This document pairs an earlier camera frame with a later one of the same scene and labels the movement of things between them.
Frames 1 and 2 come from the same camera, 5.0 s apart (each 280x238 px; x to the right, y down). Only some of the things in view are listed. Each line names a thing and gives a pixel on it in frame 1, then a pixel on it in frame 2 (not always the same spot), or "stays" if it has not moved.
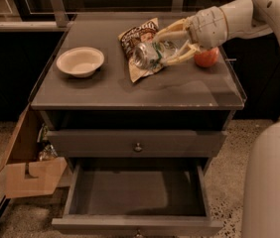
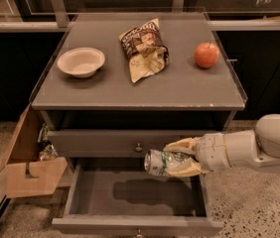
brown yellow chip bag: x=130 y=39 stays
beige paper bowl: x=80 y=61 stays
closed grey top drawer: x=136 y=144 stays
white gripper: x=208 y=26 -> x=211 y=151
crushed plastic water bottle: x=149 y=56 -> x=156 y=161
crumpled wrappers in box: x=48 y=151 stays
